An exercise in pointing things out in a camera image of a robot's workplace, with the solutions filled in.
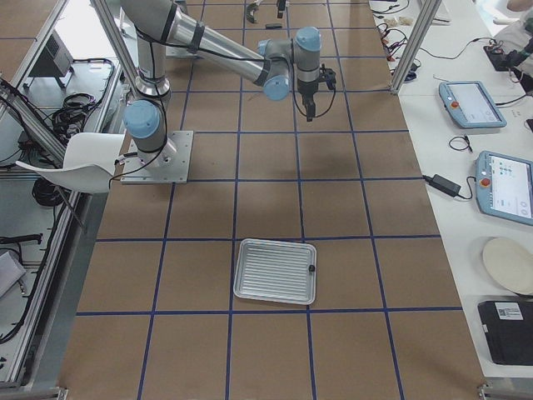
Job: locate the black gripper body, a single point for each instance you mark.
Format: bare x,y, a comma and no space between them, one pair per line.
281,6
306,90

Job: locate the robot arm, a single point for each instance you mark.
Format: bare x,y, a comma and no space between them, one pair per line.
279,67

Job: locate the brass brake shoe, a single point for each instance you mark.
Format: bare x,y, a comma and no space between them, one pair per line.
250,11

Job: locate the black power adapter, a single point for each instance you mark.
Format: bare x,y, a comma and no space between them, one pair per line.
443,185

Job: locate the upper teach pendant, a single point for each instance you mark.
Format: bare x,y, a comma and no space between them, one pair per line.
469,105

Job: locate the teach pendant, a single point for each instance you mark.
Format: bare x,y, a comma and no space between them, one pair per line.
469,105
504,187

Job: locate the lower teach pendant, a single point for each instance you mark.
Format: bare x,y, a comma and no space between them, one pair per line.
504,187

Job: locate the white plastic chair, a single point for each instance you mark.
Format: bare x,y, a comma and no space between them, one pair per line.
88,164

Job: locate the beige round plate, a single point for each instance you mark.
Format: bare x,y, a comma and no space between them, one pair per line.
509,264

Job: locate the black flat case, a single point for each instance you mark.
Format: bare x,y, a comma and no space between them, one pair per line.
507,326

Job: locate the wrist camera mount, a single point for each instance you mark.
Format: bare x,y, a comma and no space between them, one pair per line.
328,76

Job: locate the aluminium frame post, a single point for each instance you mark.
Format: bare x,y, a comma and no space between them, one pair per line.
418,33

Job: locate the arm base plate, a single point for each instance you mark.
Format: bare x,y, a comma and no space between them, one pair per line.
170,166

